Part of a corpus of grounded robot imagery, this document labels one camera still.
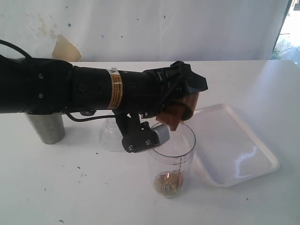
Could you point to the clear measuring shaker cup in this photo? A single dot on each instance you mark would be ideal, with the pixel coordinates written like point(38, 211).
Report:
point(173, 156)

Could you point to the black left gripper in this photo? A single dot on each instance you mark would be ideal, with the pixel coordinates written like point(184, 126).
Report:
point(148, 92)

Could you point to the clear shaker dome lid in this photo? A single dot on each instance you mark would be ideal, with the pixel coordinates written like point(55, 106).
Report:
point(110, 136)

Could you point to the gold foil coin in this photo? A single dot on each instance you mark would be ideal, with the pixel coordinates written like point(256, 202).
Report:
point(169, 183)

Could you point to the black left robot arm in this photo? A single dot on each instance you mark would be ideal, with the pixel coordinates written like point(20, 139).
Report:
point(46, 86)

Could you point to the steel metal cup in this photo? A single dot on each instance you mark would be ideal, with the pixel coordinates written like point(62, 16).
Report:
point(49, 128)

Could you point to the white plastic tray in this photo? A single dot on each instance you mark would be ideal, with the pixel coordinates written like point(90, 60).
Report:
point(227, 150)

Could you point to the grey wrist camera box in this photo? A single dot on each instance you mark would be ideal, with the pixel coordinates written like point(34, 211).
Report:
point(141, 137)

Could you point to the round wooden cup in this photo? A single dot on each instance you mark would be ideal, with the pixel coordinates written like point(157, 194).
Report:
point(178, 111)

